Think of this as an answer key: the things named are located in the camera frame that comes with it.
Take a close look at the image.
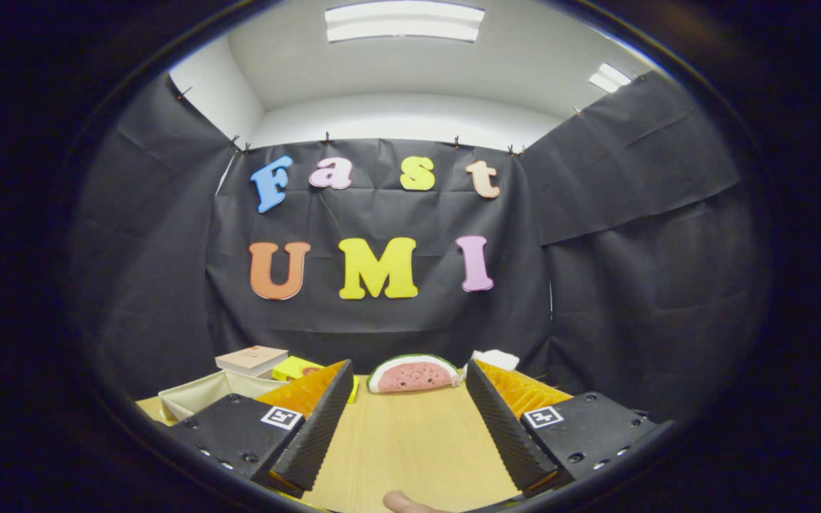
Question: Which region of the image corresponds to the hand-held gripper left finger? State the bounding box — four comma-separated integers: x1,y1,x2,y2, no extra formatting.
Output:
167,358,356,497

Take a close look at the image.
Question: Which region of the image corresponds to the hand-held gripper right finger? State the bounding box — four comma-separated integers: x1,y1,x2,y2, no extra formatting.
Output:
465,358,671,497

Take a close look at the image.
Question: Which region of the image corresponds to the beige fabric storage box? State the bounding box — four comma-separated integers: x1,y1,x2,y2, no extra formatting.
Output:
158,369,290,423

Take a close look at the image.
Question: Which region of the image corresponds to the yellow book with red circle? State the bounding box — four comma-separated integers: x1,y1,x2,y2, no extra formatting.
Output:
271,356,360,403

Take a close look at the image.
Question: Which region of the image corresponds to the white plush toy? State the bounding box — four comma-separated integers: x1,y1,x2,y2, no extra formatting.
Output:
469,349,520,373

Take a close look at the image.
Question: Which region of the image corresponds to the watermelon slice plush toy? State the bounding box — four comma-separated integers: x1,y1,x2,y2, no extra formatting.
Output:
366,354,461,395

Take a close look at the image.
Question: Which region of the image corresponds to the beige book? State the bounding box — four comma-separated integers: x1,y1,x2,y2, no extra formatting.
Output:
215,346,289,378

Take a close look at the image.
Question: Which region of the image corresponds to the black backdrop cloth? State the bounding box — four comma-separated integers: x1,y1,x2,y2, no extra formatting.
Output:
72,71,764,421

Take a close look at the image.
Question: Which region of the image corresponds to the row of small cloth clips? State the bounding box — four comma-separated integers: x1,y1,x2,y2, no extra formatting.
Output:
175,71,646,156

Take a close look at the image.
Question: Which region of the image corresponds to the small ceiling light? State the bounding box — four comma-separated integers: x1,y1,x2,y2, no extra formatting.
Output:
589,62,634,93

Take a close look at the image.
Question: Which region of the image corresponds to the long ceiling light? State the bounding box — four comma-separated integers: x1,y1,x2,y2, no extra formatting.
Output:
324,0,486,43

